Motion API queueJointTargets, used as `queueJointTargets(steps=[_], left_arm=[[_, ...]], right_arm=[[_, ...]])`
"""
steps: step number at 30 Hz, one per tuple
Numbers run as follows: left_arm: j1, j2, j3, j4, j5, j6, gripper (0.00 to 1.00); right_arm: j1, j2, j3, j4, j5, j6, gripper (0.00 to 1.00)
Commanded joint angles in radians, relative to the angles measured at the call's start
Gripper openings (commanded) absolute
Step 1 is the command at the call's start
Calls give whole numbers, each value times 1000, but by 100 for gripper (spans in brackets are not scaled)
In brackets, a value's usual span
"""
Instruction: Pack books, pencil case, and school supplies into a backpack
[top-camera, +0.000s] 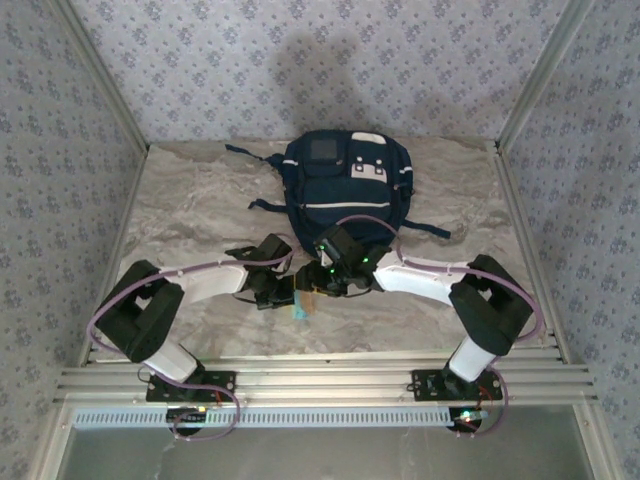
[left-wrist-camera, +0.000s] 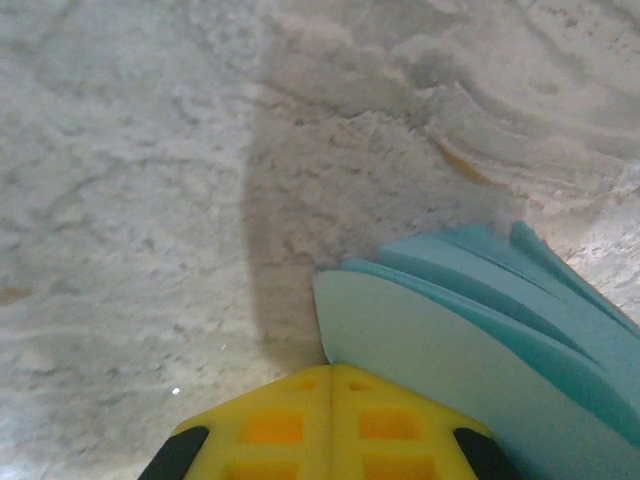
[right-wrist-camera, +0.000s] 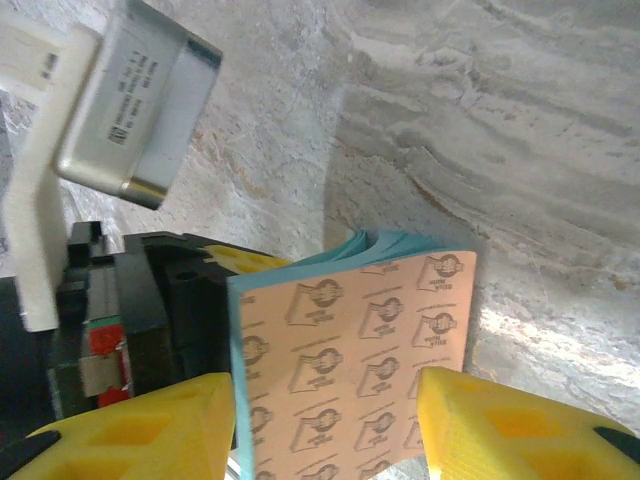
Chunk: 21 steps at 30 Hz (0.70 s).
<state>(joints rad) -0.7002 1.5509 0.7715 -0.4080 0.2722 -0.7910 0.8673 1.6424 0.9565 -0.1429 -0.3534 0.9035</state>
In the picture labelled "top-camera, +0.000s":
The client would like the light blue sticky note pad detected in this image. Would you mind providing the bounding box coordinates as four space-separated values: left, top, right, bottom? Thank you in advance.
291 289 322 321

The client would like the navy blue backpack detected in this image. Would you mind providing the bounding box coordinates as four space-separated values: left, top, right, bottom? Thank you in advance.
224 128 451 264

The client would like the small electronics board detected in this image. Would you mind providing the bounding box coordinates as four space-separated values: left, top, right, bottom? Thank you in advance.
448 407 489 434
166 406 210 436

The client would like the grey metal panel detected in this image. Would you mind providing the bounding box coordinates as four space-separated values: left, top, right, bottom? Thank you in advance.
64 404 589 480

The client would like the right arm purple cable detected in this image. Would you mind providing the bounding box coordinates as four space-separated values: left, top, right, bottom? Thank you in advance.
337 213 547 439

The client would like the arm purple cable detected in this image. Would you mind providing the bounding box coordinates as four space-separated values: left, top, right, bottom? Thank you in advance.
337 213 547 439
87 249 299 445

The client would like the aluminium rail frame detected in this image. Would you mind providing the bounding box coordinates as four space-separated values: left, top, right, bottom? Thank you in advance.
53 347 600 407

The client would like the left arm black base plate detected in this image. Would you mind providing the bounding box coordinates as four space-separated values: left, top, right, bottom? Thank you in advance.
145 369 238 403

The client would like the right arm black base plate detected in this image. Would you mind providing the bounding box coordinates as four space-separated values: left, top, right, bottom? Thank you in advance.
409 368 503 403

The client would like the white slotted cable duct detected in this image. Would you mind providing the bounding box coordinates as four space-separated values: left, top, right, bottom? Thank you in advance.
73 407 469 430

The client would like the aluminium side rail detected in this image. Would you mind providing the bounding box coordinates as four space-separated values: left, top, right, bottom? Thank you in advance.
74 143 151 369
494 143 572 364

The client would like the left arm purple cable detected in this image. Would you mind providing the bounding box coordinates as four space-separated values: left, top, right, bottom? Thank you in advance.
87 249 299 445

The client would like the aluminium corner post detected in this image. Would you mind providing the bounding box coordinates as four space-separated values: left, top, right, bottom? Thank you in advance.
494 0 597 151
49 0 151 151

